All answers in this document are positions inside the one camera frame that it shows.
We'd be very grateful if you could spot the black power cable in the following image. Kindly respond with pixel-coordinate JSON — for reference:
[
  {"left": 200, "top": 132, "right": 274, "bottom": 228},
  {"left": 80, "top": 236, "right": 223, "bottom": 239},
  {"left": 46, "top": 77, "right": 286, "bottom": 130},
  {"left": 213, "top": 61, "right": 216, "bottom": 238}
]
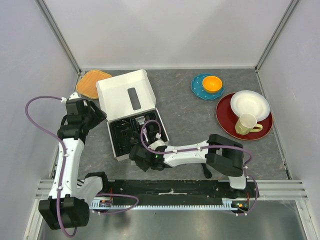
[{"left": 202, "top": 163, "right": 213, "bottom": 179}]

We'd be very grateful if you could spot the dark red plate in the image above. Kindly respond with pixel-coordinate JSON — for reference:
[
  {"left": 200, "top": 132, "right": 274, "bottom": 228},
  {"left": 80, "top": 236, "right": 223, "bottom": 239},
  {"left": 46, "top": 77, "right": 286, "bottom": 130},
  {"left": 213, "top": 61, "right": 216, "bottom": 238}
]
[{"left": 215, "top": 93, "right": 273, "bottom": 141}]

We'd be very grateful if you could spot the pale yellow mug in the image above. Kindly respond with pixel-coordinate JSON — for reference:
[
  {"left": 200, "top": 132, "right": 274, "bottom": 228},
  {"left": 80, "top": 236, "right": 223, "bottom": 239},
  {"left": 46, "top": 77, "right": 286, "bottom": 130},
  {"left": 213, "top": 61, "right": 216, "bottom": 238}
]
[{"left": 235, "top": 113, "right": 263, "bottom": 136}]

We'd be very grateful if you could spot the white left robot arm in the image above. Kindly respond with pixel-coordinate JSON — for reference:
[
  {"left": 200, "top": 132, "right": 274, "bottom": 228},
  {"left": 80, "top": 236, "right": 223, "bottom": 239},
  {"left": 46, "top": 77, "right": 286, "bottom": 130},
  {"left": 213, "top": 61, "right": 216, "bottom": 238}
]
[{"left": 38, "top": 92, "right": 110, "bottom": 230}]

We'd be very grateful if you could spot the white paper bowl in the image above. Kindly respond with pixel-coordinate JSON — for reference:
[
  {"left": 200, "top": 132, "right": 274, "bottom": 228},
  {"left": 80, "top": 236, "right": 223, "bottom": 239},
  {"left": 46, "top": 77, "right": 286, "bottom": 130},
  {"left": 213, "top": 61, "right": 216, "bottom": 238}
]
[{"left": 230, "top": 90, "right": 270, "bottom": 122}]

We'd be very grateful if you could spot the silver black hair clipper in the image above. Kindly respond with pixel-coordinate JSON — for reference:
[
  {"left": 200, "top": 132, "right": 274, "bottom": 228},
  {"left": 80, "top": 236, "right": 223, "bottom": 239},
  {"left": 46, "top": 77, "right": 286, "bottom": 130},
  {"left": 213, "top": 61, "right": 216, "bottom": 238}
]
[{"left": 135, "top": 115, "right": 146, "bottom": 131}]

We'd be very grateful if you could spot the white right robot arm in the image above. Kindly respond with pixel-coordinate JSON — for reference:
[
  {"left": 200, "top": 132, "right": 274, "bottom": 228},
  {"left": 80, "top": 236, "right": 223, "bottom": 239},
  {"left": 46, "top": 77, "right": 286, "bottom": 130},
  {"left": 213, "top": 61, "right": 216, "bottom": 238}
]
[{"left": 129, "top": 134, "right": 247, "bottom": 197}]

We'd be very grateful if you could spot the orange bowl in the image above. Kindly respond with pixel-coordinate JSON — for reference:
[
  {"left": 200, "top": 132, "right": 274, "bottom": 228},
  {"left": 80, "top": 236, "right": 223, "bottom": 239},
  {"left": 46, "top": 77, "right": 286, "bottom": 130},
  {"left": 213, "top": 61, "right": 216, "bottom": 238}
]
[{"left": 202, "top": 75, "right": 223, "bottom": 94}]

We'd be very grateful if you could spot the woven orange tray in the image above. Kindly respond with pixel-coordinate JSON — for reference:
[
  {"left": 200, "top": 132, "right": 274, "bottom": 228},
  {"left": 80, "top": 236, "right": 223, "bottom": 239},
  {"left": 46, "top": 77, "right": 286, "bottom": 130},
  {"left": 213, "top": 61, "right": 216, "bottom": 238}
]
[{"left": 75, "top": 69, "right": 112, "bottom": 100}]

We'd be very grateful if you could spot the white clipper kit box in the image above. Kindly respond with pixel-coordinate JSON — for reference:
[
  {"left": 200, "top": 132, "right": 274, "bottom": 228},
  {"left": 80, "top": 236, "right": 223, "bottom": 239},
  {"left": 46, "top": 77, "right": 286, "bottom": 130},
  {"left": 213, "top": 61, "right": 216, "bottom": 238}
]
[{"left": 96, "top": 69, "right": 169, "bottom": 161}]

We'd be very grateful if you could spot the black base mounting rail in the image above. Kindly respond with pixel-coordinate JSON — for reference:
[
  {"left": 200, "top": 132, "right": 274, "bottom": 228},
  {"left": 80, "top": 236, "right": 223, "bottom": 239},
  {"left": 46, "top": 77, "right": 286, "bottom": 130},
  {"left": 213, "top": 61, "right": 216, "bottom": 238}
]
[{"left": 101, "top": 179, "right": 260, "bottom": 207}]

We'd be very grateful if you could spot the teal dotted plate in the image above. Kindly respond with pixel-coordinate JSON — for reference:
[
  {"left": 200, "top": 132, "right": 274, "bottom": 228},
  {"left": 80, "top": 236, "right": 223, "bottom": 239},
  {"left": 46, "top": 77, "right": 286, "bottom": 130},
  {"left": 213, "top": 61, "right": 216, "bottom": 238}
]
[{"left": 191, "top": 73, "right": 225, "bottom": 100}]

